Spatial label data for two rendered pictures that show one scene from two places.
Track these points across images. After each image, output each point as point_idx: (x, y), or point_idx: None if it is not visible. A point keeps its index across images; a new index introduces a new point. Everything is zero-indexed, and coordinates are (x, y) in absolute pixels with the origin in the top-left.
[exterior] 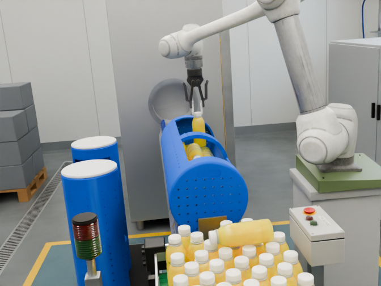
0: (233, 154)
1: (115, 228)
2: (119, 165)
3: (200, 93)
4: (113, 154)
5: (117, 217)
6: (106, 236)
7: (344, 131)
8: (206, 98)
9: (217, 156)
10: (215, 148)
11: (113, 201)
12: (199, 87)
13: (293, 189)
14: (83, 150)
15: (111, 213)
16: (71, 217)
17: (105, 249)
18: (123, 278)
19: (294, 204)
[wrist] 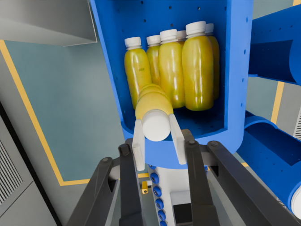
0: (118, 202)
1: (255, 27)
2: (260, 171)
3: (134, 178)
4: (285, 171)
5: (260, 29)
6: (263, 17)
7: None
8: (103, 160)
9: (114, 48)
10: (120, 88)
11: (283, 21)
12: (130, 217)
13: (2, 10)
14: None
15: (274, 19)
16: None
17: (255, 19)
18: None
19: (20, 14)
